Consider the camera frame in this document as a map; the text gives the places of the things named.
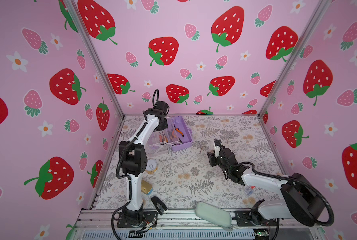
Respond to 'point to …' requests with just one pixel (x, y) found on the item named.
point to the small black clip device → (159, 205)
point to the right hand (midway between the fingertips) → (210, 151)
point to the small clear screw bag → (250, 189)
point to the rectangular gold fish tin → (146, 188)
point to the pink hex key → (201, 148)
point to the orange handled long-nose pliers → (181, 133)
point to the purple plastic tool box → (178, 135)
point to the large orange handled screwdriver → (166, 140)
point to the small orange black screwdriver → (160, 138)
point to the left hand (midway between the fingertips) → (161, 126)
